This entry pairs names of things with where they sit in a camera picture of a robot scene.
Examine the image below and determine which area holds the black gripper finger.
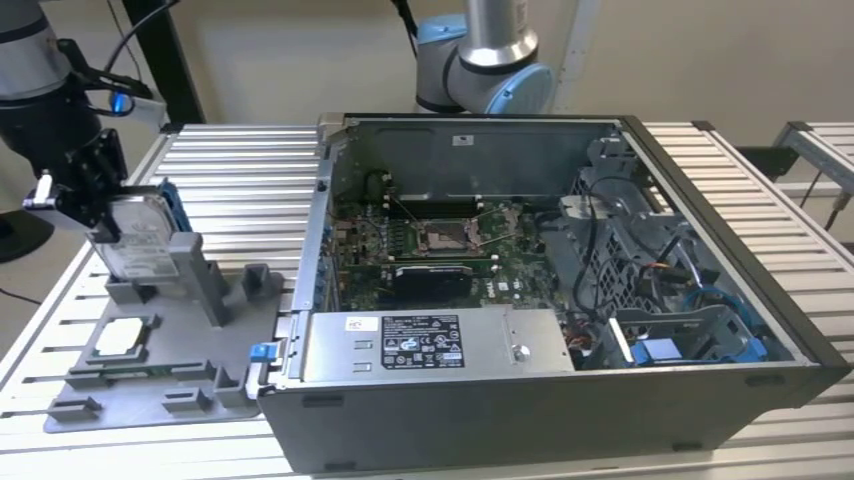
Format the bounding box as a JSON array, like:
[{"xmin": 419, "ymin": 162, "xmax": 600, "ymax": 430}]
[
  {"xmin": 54, "ymin": 134, "xmax": 125, "ymax": 245},
  {"xmin": 98, "ymin": 127, "xmax": 130, "ymax": 189}
]

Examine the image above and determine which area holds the hard disk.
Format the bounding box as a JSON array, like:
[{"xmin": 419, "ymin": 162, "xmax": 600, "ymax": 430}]
[{"xmin": 85, "ymin": 181, "xmax": 194, "ymax": 284}]

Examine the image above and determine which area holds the grey metal disk bay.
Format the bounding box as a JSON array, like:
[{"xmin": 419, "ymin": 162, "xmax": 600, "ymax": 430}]
[{"xmin": 603, "ymin": 299, "xmax": 779, "ymax": 369}]

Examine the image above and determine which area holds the black round chair base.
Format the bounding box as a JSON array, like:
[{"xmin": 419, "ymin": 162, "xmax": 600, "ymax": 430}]
[{"xmin": 0, "ymin": 212, "xmax": 56, "ymax": 264}]

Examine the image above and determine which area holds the silver CPU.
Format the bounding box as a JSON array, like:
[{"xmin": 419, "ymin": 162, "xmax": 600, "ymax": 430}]
[{"xmin": 92, "ymin": 317, "xmax": 150, "ymax": 357}]

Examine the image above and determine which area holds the grey parts rack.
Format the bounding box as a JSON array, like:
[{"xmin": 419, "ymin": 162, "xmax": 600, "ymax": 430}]
[{"xmin": 42, "ymin": 232, "xmax": 288, "ymax": 434}]

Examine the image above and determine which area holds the green RAM stick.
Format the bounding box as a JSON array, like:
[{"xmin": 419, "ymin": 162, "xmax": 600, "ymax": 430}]
[{"xmin": 98, "ymin": 365, "xmax": 214, "ymax": 379}]

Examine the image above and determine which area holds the silver power supply unit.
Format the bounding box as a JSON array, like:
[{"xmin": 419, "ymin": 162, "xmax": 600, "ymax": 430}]
[{"xmin": 299, "ymin": 307, "xmax": 576, "ymax": 386}]

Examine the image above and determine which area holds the CPU socket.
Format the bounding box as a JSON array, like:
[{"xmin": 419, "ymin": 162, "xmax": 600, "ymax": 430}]
[{"xmin": 412, "ymin": 217, "xmax": 485, "ymax": 254}]

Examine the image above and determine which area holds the black graphics card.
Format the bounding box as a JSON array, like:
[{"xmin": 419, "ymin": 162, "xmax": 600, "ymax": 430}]
[{"xmin": 385, "ymin": 263, "xmax": 476, "ymax": 308}]

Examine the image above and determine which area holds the green motherboard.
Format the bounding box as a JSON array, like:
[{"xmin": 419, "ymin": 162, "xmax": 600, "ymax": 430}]
[{"xmin": 329, "ymin": 194, "xmax": 575, "ymax": 311}]

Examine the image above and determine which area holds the open grey PC case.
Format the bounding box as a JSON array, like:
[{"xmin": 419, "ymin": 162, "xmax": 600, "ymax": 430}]
[{"xmin": 256, "ymin": 112, "xmax": 854, "ymax": 474}]

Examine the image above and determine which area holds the blue plastic drive carrier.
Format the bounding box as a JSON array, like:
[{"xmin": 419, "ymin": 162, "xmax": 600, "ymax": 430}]
[{"xmin": 625, "ymin": 337, "xmax": 772, "ymax": 369}]

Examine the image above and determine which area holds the aluminium side table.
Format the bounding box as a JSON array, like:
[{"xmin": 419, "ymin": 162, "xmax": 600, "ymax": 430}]
[{"xmin": 772, "ymin": 119, "xmax": 854, "ymax": 201}]

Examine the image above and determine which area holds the white camera with blue light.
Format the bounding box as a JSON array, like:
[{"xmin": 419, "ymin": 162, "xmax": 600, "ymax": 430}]
[{"xmin": 108, "ymin": 91, "xmax": 169, "ymax": 127}]

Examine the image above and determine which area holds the black frame post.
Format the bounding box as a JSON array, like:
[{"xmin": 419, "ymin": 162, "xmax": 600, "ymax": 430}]
[{"xmin": 122, "ymin": 0, "xmax": 206, "ymax": 125}]

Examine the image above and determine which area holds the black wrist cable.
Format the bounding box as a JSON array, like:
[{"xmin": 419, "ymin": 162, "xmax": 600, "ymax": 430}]
[{"xmin": 102, "ymin": 0, "xmax": 181, "ymax": 81}]

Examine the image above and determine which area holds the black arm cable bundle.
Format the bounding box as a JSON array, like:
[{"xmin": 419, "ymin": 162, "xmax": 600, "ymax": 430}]
[{"xmin": 389, "ymin": 0, "xmax": 420, "ymax": 57}]

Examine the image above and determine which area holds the thick black wire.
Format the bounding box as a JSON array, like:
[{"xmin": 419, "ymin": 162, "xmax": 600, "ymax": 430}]
[{"xmin": 569, "ymin": 174, "xmax": 668, "ymax": 321}]

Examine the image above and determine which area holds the multicolour power wire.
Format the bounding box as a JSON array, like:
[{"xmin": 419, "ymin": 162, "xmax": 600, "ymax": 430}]
[{"xmin": 639, "ymin": 257, "xmax": 699, "ymax": 296}]

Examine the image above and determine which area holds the blue data wire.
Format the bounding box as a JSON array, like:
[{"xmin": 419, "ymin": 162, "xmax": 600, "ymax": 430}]
[{"xmin": 683, "ymin": 285, "xmax": 760, "ymax": 342}]

